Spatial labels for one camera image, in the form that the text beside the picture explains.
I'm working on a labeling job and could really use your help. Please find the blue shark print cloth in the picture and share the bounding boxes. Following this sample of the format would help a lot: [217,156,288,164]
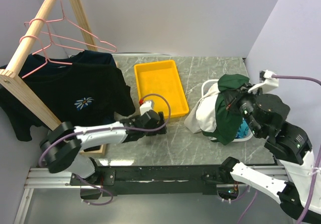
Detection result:
[235,120,249,139]

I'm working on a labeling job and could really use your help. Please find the pink wire hanger middle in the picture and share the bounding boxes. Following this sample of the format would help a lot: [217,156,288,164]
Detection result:
[24,18,101,51]

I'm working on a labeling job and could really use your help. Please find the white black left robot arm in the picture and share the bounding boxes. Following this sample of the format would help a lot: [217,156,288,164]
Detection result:
[38,110,167,185]

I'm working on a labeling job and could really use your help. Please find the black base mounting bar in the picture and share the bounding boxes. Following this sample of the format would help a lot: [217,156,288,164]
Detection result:
[68,165,241,201]

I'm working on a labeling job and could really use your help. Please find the white plastic basket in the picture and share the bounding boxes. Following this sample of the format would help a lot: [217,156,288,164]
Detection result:
[201,79,253,142]

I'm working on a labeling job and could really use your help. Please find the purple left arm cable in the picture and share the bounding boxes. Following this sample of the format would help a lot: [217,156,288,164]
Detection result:
[38,93,172,206]

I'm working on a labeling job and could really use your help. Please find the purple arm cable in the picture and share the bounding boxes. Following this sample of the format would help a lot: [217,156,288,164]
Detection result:
[235,74,321,224]
[38,93,172,206]

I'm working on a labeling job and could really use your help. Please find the yellow plastic tray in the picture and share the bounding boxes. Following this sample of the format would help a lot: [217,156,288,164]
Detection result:
[134,60,189,118]

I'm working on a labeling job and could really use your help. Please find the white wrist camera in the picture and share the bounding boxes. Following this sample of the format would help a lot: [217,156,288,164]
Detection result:
[248,70,279,94]
[139,99,154,115]

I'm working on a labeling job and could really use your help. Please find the pink wire hanger rear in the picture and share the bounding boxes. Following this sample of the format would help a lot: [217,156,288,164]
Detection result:
[47,0,117,53]

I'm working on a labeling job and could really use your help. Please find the black daisy t shirt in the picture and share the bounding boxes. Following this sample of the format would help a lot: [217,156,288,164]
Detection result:
[0,62,136,142]

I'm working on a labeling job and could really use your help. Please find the pink wire hanger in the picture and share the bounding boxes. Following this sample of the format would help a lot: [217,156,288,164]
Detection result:
[47,0,117,53]
[24,18,101,51]
[19,35,72,79]

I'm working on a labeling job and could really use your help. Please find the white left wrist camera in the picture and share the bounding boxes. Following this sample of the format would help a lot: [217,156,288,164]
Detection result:
[139,99,154,115]

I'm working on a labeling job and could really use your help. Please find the green and white t shirt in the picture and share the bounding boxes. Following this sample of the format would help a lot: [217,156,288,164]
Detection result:
[184,74,249,145]

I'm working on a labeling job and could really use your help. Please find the aluminium rail frame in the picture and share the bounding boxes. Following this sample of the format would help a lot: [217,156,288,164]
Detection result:
[14,168,91,224]

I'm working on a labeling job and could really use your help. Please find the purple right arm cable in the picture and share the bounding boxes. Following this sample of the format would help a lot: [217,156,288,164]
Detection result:
[235,74,321,224]

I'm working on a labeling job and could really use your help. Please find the pink wire hanger front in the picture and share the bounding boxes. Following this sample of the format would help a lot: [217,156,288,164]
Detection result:
[19,35,72,79]

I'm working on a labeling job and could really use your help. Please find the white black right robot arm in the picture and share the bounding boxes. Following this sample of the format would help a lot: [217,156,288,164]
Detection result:
[219,85,320,223]

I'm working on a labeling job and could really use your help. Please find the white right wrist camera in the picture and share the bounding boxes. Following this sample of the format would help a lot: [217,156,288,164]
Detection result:
[248,70,279,94]

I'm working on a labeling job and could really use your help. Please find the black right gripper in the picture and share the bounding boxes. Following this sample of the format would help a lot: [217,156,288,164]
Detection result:
[220,80,262,135]

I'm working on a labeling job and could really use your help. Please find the wooden clothes rack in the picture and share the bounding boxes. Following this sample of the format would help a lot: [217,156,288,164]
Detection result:
[0,0,108,157]

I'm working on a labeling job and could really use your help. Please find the dark navy t shirt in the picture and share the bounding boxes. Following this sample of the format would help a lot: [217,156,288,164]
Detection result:
[23,50,116,68]

